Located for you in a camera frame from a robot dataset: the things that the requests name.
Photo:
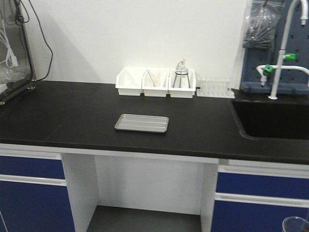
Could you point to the clear glass beaker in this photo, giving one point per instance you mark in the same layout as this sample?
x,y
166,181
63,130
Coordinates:
x,y
295,224

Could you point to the silver metal tray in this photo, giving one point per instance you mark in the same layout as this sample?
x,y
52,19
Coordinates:
x,y
131,122

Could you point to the white storage bin middle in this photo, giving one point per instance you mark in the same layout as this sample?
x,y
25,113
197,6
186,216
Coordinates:
x,y
155,82

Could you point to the white storage bin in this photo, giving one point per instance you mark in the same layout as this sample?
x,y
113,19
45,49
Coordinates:
x,y
129,81
182,86
155,82

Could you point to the white storage bin left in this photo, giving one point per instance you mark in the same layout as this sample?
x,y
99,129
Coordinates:
x,y
129,81

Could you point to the white storage bin right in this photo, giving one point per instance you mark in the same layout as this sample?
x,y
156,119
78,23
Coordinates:
x,y
182,86

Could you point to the glass flask with stopper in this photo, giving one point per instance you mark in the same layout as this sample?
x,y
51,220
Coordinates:
x,y
181,72

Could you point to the white test tube rack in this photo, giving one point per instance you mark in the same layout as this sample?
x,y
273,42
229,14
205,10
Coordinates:
x,y
215,87

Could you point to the blue right upper drawer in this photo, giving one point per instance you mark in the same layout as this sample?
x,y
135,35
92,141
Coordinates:
x,y
262,185

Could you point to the blue drawer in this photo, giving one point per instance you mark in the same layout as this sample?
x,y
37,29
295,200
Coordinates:
x,y
46,168
262,185

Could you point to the black lab sink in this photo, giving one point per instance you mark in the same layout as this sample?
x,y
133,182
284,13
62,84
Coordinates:
x,y
271,120

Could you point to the blue left upper drawer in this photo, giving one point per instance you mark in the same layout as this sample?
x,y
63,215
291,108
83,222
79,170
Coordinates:
x,y
46,168

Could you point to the white gooseneck lab faucet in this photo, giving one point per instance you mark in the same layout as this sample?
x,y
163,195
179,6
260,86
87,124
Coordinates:
x,y
282,55

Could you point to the blue right cabinet door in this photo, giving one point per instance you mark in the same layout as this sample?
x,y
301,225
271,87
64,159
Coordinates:
x,y
251,217

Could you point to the blue cabinet door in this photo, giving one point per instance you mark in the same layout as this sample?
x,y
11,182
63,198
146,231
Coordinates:
x,y
251,217
26,207

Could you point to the plastic bag of pegs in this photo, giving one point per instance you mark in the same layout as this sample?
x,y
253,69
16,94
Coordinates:
x,y
261,23

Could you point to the blue left cabinet door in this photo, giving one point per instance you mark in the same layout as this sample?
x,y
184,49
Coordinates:
x,y
26,207

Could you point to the blue-grey pegboard drying rack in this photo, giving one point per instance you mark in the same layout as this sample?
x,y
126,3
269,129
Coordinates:
x,y
292,82

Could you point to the glass-door cabinet with black frame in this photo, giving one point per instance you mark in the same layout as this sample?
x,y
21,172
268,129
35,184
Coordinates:
x,y
16,69

